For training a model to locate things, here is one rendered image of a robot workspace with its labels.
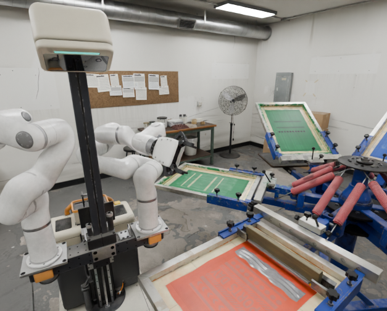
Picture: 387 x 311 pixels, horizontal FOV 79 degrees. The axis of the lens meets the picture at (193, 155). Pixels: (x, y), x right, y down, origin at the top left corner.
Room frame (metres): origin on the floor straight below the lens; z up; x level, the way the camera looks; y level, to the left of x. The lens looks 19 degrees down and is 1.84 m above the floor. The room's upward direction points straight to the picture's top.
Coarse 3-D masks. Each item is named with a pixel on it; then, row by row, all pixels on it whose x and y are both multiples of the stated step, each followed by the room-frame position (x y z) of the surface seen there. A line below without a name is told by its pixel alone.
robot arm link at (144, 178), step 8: (144, 168) 0.97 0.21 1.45; (152, 168) 0.99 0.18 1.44; (160, 168) 1.05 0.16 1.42; (136, 176) 0.94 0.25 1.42; (144, 176) 0.93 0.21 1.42; (152, 176) 0.96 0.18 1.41; (136, 184) 0.94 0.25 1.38; (144, 184) 0.93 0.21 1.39; (152, 184) 0.95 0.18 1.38; (136, 192) 0.96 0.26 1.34; (144, 192) 0.94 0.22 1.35; (152, 192) 0.96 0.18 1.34; (144, 200) 0.94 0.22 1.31; (152, 200) 0.95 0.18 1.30
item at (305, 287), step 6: (276, 264) 0.93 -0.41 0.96; (282, 270) 0.89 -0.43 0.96; (288, 270) 0.89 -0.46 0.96; (264, 276) 0.85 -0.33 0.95; (288, 276) 0.85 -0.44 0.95; (294, 276) 0.85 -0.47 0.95; (270, 282) 0.82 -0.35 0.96; (294, 282) 0.82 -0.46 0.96; (300, 282) 0.82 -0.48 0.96; (276, 288) 0.79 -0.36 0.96; (300, 288) 0.79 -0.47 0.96; (306, 288) 0.79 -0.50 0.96; (306, 294) 0.76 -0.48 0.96; (312, 294) 0.76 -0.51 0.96; (288, 300) 0.73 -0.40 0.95; (300, 300) 0.73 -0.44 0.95; (306, 300) 0.73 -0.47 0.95; (282, 306) 0.71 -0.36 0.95; (288, 306) 0.71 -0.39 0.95; (294, 306) 0.71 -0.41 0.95; (300, 306) 0.71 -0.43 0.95
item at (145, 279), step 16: (256, 224) 1.23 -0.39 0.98; (224, 240) 1.08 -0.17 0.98; (288, 240) 1.07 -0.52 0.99; (192, 256) 0.95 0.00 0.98; (304, 256) 0.97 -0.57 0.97; (144, 272) 0.85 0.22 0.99; (160, 272) 0.85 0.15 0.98; (336, 272) 0.85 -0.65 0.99; (144, 288) 0.76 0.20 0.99; (160, 304) 0.69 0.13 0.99
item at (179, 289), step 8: (248, 248) 1.04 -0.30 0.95; (256, 248) 1.04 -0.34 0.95; (224, 256) 0.98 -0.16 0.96; (232, 256) 0.98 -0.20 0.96; (264, 256) 0.98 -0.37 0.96; (208, 264) 0.93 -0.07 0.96; (216, 264) 0.93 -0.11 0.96; (248, 264) 0.93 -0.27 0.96; (272, 264) 0.93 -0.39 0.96; (192, 272) 0.88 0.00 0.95; (200, 272) 0.88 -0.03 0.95; (208, 272) 0.88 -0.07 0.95; (256, 272) 0.88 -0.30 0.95; (176, 280) 0.83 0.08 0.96; (184, 280) 0.83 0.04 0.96; (192, 280) 0.83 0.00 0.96; (168, 288) 0.79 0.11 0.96; (176, 288) 0.79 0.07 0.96; (184, 288) 0.79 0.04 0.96; (176, 296) 0.75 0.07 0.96; (184, 296) 0.75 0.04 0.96; (192, 296) 0.75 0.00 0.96; (184, 304) 0.71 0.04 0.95; (192, 304) 0.71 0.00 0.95; (200, 304) 0.71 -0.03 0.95
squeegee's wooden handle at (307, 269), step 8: (248, 232) 1.08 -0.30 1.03; (256, 232) 1.04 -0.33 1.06; (256, 240) 1.04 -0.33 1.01; (264, 240) 1.00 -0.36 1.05; (272, 240) 0.98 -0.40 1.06; (264, 248) 0.99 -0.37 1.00; (272, 248) 0.95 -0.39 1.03; (280, 248) 0.92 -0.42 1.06; (280, 256) 0.92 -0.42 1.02; (288, 256) 0.88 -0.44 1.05; (296, 256) 0.87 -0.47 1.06; (288, 264) 0.88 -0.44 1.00; (296, 264) 0.85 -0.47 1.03; (304, 264) 0.82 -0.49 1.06; (304, 272) 0.82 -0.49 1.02; (312, 272) 0.79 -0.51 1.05; (320, 272) 0.78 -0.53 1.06; (320, 280) 0.78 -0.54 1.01
